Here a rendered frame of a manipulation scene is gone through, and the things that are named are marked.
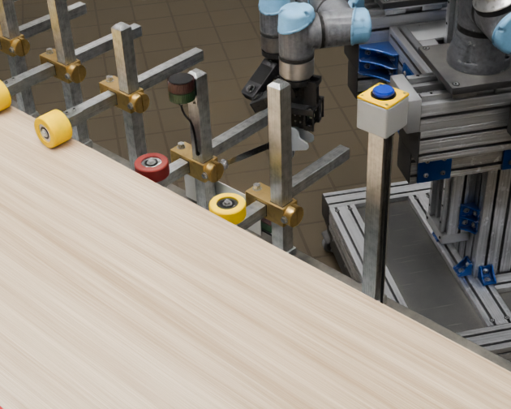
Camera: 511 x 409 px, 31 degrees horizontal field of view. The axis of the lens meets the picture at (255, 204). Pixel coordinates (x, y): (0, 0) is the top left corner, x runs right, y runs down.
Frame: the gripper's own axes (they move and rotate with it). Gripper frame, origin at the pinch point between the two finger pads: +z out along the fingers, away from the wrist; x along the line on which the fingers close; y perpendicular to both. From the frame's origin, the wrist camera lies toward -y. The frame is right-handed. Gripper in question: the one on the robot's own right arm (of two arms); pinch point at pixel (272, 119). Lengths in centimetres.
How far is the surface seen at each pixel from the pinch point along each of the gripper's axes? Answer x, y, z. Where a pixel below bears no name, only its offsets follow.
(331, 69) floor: 104, 157, 83
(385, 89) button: -56, -29, -41
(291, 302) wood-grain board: -56, -57, -8
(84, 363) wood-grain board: -39, -93, -8
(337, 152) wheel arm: -25.3, -4.2, -2.2
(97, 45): 49, -17, -14
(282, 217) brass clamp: -31.5, -31.9, -1.3
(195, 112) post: -4.6, -31.1, -18.1
